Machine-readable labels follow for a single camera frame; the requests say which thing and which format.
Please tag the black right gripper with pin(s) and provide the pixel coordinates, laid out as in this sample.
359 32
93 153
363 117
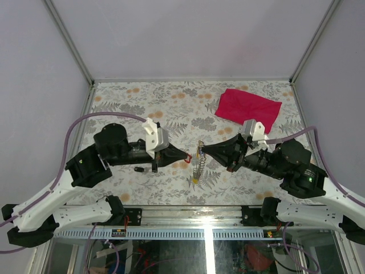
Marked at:
231 152

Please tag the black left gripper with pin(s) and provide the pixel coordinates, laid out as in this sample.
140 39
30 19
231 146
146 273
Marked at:
167 157

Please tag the metal key organiser with rings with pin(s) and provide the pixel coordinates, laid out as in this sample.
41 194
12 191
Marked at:
200 163

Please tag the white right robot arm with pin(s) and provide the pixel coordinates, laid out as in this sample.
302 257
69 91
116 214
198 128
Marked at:
290 164

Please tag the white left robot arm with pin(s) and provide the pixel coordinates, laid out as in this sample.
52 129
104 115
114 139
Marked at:
37 220

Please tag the pink folded cloth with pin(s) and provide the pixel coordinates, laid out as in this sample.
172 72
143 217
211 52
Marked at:
239 106

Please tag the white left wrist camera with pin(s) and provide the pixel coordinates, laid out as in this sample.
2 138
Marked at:
156 138

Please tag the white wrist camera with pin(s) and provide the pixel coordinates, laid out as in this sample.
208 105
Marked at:
156 138
254 131

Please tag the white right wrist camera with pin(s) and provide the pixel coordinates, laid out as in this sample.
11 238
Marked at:
254 131

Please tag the aluminium mounting rail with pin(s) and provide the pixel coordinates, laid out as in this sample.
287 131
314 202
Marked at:
192 216

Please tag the white slotted cable duct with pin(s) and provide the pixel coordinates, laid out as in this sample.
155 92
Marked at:
135 233

